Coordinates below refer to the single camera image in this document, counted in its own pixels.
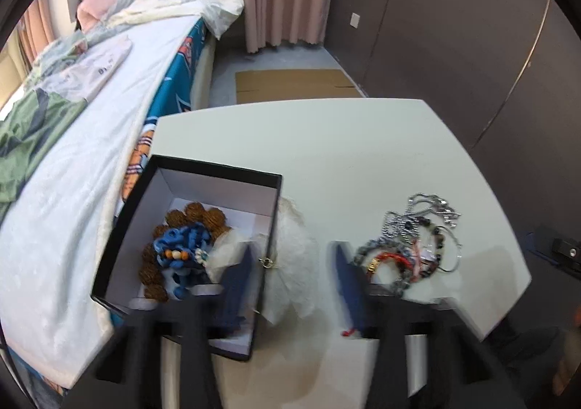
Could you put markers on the teal printed bedsheet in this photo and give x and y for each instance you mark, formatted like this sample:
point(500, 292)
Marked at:
point(174, 82)

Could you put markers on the bed with white sheet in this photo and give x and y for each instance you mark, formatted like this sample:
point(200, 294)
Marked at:
point(72, 209)

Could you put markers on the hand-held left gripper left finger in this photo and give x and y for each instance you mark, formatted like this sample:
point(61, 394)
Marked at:
point(237, 289)

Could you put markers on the black device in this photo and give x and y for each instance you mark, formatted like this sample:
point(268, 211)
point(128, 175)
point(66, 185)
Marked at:
point(565, 249)

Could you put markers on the pale green patterned cloth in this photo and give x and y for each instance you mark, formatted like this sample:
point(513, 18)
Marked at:
point(59, 53)

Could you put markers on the pink cloth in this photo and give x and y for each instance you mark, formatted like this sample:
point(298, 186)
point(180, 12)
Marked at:
point(93, 10)

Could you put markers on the white tissue paper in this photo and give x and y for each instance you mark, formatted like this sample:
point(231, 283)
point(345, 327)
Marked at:
point(293, 250)

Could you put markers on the black jewelry box white inside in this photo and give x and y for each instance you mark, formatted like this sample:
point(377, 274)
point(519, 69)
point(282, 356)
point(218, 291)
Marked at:
point(136, 227)

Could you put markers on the green garment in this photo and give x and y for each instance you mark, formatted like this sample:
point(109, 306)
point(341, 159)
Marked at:
point(31, 127)

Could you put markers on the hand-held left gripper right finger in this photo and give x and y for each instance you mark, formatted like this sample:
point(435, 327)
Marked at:
point(350, 295)

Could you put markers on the white t-shirt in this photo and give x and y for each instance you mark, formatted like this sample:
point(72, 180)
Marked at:
point(90, 68)

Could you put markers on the thin silver bangle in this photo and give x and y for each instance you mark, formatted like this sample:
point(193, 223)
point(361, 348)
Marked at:
point(456, 261)

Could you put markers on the white wall socket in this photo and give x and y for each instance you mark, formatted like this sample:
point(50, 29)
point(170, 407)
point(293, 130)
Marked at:
point(355, 20)

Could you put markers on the flat brown cardboard sheet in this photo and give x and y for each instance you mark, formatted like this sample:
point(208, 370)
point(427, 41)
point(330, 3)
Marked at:
point(290, 84)

